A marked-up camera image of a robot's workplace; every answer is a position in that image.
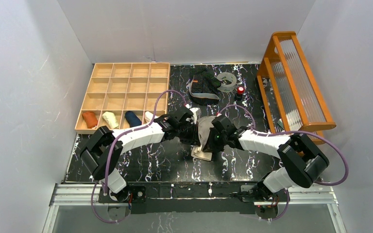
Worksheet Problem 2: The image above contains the rolled orange underwear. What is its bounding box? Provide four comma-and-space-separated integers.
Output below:
81, 111, 98, 129

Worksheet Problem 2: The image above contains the rolled cream underwear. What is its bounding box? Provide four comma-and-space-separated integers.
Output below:
102, 111, 119, 129

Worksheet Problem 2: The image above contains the red small cap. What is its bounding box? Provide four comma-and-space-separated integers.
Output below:
237, 86, 245, 96

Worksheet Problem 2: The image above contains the rolled white underwear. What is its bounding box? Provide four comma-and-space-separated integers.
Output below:
144, 111, 157, 124

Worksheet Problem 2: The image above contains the wooden compartment tray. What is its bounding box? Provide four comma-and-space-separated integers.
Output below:
75, 63, 170, 134

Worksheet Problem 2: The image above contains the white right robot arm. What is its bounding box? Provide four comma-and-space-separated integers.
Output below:
197, 115, 329, 200

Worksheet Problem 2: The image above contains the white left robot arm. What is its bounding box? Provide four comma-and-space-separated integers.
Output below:
76, 107, 201, 195

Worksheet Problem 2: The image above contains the clear tape roll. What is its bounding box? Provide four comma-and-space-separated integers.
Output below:
216, 72, 237, 93

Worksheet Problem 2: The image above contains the orange wooden rack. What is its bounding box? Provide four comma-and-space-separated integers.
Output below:
256, 31, 336, 136

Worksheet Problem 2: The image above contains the rolled blue underwear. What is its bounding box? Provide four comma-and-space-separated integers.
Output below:
124, 111, 142, 128

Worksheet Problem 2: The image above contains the black striped underwear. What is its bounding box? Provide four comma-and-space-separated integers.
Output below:
188, 66, 222, 105

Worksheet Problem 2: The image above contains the grey beige underwear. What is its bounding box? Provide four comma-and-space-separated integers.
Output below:
191, 116, 215, 161

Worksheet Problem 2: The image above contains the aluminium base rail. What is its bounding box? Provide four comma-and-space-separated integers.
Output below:
43, 183, 346, 233

